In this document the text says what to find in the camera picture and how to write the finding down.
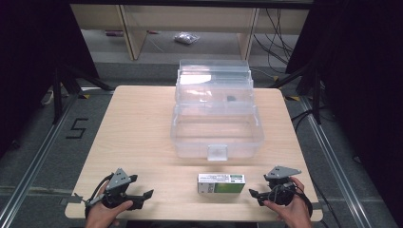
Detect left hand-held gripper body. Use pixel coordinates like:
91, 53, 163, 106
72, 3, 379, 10
101, 167, 144, 211

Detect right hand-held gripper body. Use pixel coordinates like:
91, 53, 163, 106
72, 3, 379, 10
263, 165, 302, 207

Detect green and white carton box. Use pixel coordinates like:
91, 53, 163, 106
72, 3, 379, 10
197, 172, 247, 195

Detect clear plastic storage box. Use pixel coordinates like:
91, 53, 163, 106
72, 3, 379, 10
169, 58, 266, 162

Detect person's right hand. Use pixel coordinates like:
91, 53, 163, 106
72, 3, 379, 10
262, 176, 314, 228

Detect person's left hand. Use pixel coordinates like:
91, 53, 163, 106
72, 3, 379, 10
84, 182, 134, 228

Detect black metal stand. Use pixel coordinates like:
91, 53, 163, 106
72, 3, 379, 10
268, 62, 323, 125
51, 65, 115, 125

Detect black curtain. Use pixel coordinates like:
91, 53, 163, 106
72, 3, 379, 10
284, 0, 403, 222
0, 0, 100, 158

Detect beige wooden shelf unit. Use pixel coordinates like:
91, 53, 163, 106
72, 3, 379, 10
69, 4, 310, 62

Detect clear plastic bag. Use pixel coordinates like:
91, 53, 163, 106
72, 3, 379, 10
173, 31, 202, 46

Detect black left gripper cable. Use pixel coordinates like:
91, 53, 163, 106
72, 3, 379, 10
84, 172, 115, 219

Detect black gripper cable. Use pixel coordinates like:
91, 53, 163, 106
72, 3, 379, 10
294, 184, 315, 219
84, 172, 115, 219

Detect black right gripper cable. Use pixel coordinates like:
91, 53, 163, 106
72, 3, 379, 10
294, 184, 315, 219

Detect metal floor rail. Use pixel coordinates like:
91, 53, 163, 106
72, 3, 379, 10
298, 94, 374, 228
0, 86, 106, 228

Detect black floor cable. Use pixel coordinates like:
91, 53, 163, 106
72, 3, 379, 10
289, 105, 327, 134

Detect black hanging cables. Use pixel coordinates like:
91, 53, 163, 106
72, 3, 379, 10
252, 9, 296, 66

